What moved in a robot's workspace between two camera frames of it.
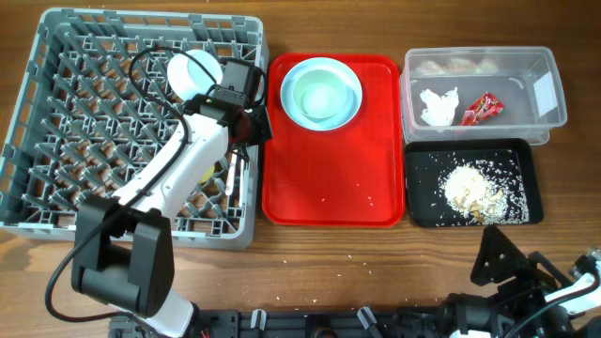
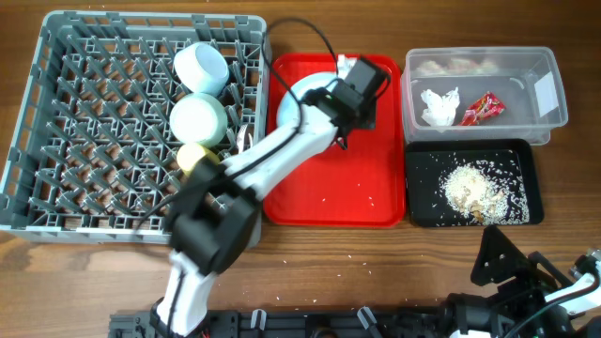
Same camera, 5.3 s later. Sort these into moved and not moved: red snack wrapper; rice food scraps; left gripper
Moved: left gripper
Not moved: red snack wrapper; rice food scraps
